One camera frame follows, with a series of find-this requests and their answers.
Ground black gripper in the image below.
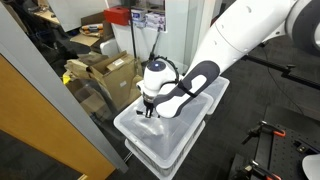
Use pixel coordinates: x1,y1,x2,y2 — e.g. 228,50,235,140
142,94,156,119

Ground open cardboard box with labels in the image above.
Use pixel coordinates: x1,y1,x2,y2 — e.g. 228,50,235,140
87,50,145,111

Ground grey door frame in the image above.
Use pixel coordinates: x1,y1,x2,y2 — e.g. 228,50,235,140
0,3,129,174

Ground black long-handled dustpan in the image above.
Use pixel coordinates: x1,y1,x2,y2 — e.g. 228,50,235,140
143,28,164,68

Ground black metal stand bar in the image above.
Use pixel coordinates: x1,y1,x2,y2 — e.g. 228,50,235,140
241,54,320,91

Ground small yellow object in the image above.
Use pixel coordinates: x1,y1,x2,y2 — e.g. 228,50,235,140
62,73,72,85

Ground small clear plastic bin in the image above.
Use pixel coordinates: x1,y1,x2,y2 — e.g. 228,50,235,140
202,75,231,116

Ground red box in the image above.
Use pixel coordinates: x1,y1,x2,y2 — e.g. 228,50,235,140
103,5,131,27

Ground black clamp with orange handle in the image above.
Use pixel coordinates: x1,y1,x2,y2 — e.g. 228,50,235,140
242,120,287,145
244,159,283,180

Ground large clear plastic bin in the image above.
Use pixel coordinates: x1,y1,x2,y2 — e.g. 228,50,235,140
113,91,214,169

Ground straw broom with black handle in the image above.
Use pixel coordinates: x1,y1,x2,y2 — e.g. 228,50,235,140
128,13,145,98

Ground flattened crumpled cardboard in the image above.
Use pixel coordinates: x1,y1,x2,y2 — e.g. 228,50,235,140
64,53,101,81

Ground cardboard box with orange items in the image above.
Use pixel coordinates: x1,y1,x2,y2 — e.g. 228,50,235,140
69,12,115,48

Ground black perforated breadboard table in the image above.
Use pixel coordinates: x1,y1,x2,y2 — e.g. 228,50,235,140
253,105,320,180

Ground white rounded object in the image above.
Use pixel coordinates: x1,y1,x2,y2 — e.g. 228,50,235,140
301,153,320,180

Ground low brown cardboard box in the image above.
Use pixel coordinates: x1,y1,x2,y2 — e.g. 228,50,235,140
64,78,113,118

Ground white printed carton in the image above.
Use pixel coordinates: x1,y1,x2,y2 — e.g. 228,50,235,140
130,8,148,29
145,11,167,33

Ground orange wooden door panel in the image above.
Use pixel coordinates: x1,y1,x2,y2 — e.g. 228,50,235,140
0,54,116,180

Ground white plastic container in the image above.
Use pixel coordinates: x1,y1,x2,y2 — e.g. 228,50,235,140
99,38,120,58

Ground white board panel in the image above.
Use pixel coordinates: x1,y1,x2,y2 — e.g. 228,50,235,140
46,0,110,33

